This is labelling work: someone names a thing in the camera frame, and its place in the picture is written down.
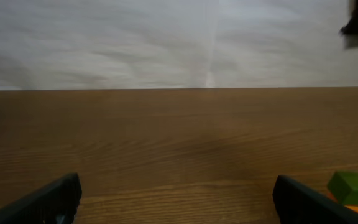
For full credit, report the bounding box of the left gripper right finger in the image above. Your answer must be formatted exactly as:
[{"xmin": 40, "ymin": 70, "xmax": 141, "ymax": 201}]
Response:
[{"xmin": 272, "ymin": 174, "xmax": 358, "ymax": 224}]

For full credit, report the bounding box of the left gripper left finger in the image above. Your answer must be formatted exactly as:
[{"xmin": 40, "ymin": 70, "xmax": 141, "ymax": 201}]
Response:
[{"xmin": 0, "ymin": 172, "xmax": 83, "ymax": 224}]

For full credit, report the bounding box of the green cube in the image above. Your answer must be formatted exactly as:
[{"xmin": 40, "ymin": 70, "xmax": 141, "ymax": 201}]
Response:
[{"xmin": 326, "ymin": 170, "xmax": 358, "ymax": 207}]

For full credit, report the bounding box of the orange cube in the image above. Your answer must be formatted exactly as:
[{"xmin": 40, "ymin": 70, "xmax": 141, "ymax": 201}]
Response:
[{"xmin": 327, "ymin": 192, "xmax": 358, "ymax": 218}]

